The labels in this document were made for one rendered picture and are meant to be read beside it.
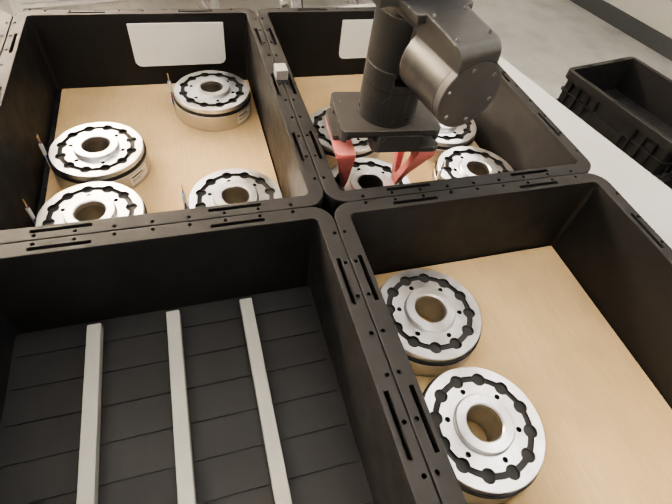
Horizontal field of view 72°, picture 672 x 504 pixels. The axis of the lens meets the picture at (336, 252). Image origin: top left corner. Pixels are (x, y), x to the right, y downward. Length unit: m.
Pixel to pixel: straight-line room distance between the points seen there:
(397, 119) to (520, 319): 0.24
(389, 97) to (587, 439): 0.35
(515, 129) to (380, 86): 0.26
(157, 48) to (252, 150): 0.21
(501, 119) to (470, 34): 0.31
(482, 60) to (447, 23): 0.04
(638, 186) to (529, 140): 0.44
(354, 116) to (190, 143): 0.26
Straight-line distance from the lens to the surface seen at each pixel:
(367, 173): 0.55
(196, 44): 0.74
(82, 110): 0.73
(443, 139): 0.65
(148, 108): 0.72
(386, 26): 0.42
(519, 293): 0.54
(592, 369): 0.53
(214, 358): 0.44
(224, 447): 0.41
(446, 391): 0.41
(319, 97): 0.74
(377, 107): 0.45
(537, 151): 0.62
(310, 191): 0.43
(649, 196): 1.03
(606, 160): 1.06
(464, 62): 0.36
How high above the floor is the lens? 1.22
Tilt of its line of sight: 50 degrees down
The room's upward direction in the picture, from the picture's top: 9 degrees clockwise
